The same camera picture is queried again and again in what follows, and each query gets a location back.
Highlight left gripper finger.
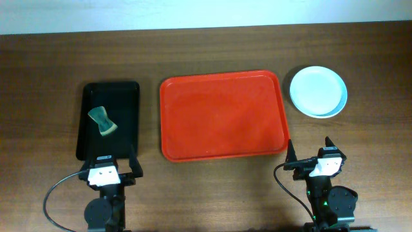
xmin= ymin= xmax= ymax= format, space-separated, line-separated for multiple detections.
xmin=129 ymin=144 xmax=144 ymax=178
xmin=84 ymin=139 xmax=96 ymax=169

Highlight green stained sponge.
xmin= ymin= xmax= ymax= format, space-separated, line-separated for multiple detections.
xmin=88 ymin=106 xmax=118 ymax=137

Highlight light blue plate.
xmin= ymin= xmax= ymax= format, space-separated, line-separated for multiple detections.
xmin=289 ymin=66 xmax=348 ymax=114

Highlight white plate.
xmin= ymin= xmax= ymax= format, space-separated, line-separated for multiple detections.
xmin=303 ymin=109 xmax=342 ymax=119

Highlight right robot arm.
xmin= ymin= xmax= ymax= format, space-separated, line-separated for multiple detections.
xmin=279 ymin=137 xmax=374 ymax=232

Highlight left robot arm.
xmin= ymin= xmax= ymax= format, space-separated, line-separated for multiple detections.
xmin=76 ymin=139 xmax=144 ymax=231

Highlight black rectangular tray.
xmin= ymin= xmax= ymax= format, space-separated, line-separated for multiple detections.
xmin=77 ymin=81 xmax=140 ymax=159

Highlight red plastic tray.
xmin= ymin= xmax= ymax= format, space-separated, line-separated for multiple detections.
xmin=159 ymin=70 xmax=290 ymax=162

